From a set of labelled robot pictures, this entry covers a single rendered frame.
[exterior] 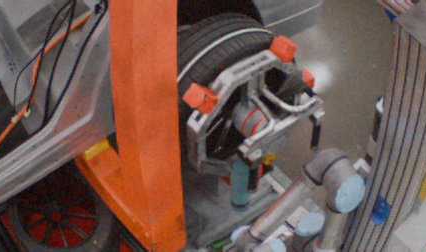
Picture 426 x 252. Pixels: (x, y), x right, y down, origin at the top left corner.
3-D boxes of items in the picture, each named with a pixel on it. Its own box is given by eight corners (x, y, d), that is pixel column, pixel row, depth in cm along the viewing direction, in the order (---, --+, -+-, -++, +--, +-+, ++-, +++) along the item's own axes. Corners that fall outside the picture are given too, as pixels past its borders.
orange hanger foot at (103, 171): (98, 147, 352) (91, 94, 327) (164, 223, 324) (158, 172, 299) (74, 163, 345) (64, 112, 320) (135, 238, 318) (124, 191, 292)
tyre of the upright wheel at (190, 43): (233, 127, 375) (279, 11, 342) (266, 158, 362) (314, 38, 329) (120, 150, 330) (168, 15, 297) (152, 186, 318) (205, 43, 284)
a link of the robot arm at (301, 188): (322, 127, 230) (220, 238, 247) (338, 152, 223) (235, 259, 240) (339, 135, 238) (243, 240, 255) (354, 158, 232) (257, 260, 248)
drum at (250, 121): (256, 113, 331) (257, 88, 320) (289, 145, 319) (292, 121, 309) (228, 130, 325) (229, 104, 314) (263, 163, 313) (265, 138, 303)
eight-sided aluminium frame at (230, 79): (289, 125, 354) (293, 35, 314) (298, 134, 350) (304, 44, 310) (188, 186, 331) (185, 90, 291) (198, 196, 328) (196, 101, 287)
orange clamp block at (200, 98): (207, 87, 300) (192, 82, 293) (220, 99, 296) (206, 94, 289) (196, 102, 302) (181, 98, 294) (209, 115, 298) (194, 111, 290)
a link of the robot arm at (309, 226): (313, 223, 275) (318, 203, 265) (326, 245, 267) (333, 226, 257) (286, 236, 271) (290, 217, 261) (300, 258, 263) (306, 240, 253)
